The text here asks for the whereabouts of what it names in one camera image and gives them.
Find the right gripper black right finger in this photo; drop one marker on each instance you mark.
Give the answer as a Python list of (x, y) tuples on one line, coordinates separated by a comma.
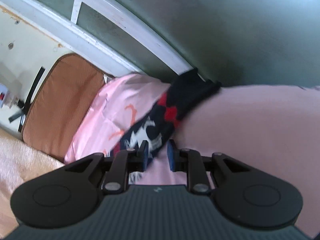
[(193, 164)]

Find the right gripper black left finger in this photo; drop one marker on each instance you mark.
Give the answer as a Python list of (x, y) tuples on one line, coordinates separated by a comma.
[(125, 162)]

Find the black red white patterned garment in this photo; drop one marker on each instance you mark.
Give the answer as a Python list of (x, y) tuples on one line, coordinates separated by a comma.
[(159, 124)]

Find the pink bed sheet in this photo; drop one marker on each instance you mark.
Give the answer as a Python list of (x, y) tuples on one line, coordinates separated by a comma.
[(272, 128)]

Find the beige fuzzy blanket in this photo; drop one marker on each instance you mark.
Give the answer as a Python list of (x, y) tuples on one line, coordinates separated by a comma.
[(19, 163)]

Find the white framed glass window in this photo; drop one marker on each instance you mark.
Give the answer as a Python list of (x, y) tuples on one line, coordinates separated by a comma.
[(154, 37)]

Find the black tape strips on wall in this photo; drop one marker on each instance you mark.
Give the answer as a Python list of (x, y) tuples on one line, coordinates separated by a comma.
[(25, 105)]

